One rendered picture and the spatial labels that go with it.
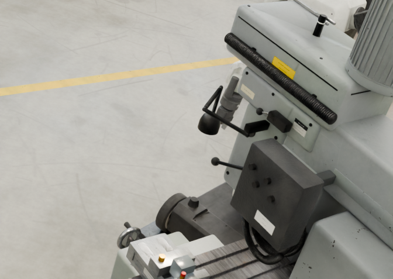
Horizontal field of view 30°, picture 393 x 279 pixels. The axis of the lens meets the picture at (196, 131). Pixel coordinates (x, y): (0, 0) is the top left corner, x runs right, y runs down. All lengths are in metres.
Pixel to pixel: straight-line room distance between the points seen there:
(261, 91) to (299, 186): 0.48
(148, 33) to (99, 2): 0.62
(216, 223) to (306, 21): 1.44
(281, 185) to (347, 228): 0.27
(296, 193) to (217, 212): 1.75
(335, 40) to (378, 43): 0.28
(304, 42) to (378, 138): 0.33
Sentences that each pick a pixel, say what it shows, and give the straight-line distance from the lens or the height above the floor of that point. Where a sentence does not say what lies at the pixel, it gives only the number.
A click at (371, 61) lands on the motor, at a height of 1.96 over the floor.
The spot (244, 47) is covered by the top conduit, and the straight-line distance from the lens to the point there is 2.15.
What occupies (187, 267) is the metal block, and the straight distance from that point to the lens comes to 2.43.
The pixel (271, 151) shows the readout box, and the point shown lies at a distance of 1.85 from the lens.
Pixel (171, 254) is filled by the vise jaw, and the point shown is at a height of 1.04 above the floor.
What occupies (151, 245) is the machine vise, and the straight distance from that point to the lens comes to 2.57.
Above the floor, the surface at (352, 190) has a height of 1.63.
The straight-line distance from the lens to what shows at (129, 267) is 2.88.
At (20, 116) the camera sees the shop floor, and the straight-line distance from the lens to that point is 4.86.
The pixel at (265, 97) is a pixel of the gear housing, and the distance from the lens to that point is 2.16.
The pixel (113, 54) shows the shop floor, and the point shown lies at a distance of 5.82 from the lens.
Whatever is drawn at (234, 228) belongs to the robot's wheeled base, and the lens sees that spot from 3.45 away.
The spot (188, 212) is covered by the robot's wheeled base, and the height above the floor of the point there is 0.60.
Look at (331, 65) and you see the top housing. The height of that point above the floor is 1.89.
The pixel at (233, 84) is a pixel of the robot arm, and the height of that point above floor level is 1.21.
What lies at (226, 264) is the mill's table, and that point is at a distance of 2.71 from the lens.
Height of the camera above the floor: 2.68
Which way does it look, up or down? 32 degrees down
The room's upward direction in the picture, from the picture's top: 17 degrees clockwise
